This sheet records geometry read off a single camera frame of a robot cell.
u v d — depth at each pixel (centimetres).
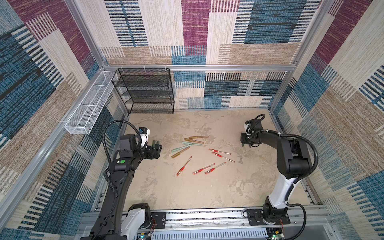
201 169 90
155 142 102
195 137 105
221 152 97
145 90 110
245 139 91
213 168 91
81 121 91
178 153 97
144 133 69
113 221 40
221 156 95
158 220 74
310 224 73
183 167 91
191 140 102
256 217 73
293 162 52
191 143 101
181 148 99
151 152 67
